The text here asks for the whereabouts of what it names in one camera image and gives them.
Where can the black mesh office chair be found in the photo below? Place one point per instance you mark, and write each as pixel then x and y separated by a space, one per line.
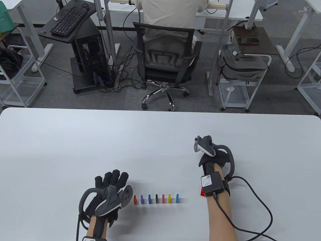
pixel 165 75

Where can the black smartphone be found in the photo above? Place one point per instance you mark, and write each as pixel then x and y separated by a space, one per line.
pixel 248 40

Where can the black domino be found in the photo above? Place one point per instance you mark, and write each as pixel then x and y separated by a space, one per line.
pixel 157 198

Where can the black computer cart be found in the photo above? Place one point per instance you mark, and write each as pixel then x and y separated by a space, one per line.
pixel 46 34

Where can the yellow domino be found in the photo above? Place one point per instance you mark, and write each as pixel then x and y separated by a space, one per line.
pixel 169 198

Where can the black monitor pole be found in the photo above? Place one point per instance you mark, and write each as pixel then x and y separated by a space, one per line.
pixel 60 2

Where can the white desk frame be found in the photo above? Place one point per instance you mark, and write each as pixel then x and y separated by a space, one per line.
pixel 308 95

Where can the black keyboard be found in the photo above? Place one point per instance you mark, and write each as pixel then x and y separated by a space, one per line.
pixel 68 20

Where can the white desk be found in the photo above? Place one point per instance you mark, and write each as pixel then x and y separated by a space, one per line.
pixel 298 32
pixel 218 15
pixel 32 27

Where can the white wheeled cart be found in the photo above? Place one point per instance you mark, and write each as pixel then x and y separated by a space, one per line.
pixel 22 87
pixel 237 95

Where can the black computer tower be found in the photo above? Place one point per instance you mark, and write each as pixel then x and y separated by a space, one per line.
pixel 90 55

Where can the green storage box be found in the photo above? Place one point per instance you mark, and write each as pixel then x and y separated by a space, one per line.
pixel 4 17

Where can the aluminium frame post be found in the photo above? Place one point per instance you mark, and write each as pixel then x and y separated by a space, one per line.
pixel 110 30

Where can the brown wooden board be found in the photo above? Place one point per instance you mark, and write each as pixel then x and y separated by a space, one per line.
pixel 253 32

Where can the person's left hand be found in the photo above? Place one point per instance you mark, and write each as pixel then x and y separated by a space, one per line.
pixel 112 179

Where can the person's right hand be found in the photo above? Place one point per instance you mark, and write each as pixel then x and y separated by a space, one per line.
pixel 218 160

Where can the grey backpack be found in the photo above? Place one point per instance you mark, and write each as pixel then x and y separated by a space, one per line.
pixel 240 65

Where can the white power strip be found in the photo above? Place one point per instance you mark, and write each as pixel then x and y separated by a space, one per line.
pixel 119 75

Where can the black bag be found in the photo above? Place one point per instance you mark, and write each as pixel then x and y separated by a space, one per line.
pixel 8 62

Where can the beige wooden rail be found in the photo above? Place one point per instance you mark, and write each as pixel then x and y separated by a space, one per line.
pixel 217 5

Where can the person's right forearm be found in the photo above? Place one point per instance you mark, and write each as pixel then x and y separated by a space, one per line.
pixel 220 221

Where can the person's left forearm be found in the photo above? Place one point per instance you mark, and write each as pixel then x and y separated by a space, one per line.
pixel 90 228

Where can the grey tracking controller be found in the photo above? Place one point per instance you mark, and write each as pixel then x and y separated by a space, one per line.
pixel 109 204
pixel 204 146

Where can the red domino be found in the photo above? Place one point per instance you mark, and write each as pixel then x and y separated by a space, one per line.
pixel 202 192

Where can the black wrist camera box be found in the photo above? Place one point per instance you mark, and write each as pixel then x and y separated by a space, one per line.
pixel 212 184
pixel 92 239

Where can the black computer mouse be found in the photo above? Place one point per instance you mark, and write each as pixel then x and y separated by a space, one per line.
pixel 85 4

